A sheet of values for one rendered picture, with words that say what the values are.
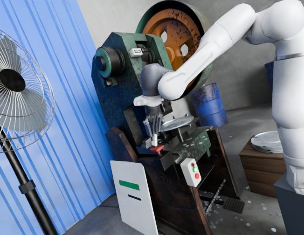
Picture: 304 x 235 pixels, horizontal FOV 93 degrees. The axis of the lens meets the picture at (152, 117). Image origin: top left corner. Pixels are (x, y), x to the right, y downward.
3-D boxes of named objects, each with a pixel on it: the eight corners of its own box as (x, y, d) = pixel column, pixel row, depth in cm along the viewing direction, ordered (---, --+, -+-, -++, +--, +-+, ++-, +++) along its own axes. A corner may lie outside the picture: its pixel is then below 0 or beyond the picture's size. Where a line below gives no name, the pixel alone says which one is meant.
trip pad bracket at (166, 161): (181, 178, 83) (170, 148, 81) (171, 190, 77) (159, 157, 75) (173, 177, 88) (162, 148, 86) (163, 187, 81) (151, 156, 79)
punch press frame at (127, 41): (226, 181, 120) (172, 18, 104) (203, 224, 91) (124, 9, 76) (160, 169, 179) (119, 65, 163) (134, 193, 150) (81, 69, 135)
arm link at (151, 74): (182, 95, 61) (180, 90, 71) (183, 63, 56) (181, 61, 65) (140, 96, 63) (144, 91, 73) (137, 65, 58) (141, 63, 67)
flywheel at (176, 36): (180, 104, 164) (232, 47, 111) (169, 109, 150) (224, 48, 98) (142, 61, 180) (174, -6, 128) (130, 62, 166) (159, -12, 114)
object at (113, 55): (132, 74, 93) (119, 40, 90) (117, 77, 85) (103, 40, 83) (116, 86, 109) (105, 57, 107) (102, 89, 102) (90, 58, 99)
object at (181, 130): (205, 134, 101) (199, 116, 99) (196, 143, 92) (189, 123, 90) (177, 136, 119) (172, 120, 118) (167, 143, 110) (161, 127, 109)
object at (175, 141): (197, 128, 122) (195, 121, 121) (164, 155, 93) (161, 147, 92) (170, 131, 145) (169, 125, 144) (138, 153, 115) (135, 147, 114)
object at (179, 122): (201, 114, 106) (200, 113, 106) (179, 129, 87) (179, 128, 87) (171, 119, 128) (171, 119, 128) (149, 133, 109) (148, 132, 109)
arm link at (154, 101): (164, 92, 67) (165, 103, 69) (145, 89, 75) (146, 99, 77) (146, 99, 59) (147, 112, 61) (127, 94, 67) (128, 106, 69)
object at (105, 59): (175, 62, 127) (169, 42, 124) (110, 72, 83) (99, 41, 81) (161, 69, 140) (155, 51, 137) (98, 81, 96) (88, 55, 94)
